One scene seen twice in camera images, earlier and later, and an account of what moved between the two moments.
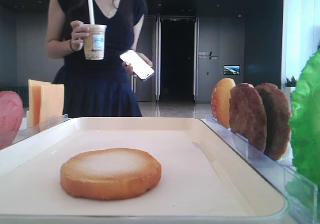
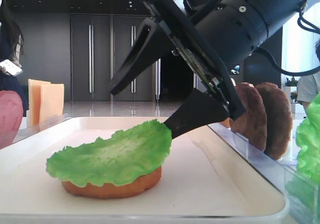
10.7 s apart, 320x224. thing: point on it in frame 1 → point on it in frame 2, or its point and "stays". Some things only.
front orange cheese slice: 51,102 stays
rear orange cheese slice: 34,88 stays
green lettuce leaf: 305,123 → 121,157
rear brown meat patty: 278,115 stays
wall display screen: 231,70 stays
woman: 104,88 → 11,50
